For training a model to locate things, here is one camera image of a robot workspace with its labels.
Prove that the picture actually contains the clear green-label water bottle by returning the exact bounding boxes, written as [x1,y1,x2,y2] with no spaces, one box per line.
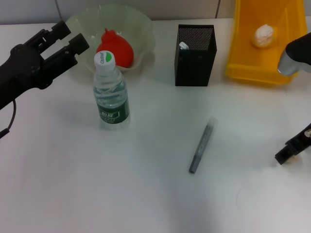
[93,50,131,129]

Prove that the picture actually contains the grey pen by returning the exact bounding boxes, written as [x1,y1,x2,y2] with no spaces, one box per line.
[188,116,219,174]

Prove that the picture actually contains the red-orange toy fruit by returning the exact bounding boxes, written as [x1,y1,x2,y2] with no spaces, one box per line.
[96,28,135,68]

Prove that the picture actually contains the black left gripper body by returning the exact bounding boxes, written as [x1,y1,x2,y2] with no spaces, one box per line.
[0,43,53,110]

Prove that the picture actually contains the black mesh pen holder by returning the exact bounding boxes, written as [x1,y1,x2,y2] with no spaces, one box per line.
[174,24,218,87]

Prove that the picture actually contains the white paper ball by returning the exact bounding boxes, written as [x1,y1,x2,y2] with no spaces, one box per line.
[251,23,276,48]

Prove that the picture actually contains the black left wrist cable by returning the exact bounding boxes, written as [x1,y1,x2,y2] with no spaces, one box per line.
[0,99,17,139]

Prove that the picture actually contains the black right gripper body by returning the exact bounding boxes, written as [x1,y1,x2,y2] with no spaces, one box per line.
[285,123,311,155]

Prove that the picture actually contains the yellow plastic bin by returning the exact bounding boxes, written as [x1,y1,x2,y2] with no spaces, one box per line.
[225,0,308,87]

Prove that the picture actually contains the green glass fruit bowl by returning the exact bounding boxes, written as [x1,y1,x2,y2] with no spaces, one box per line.
[65,4,156,78]

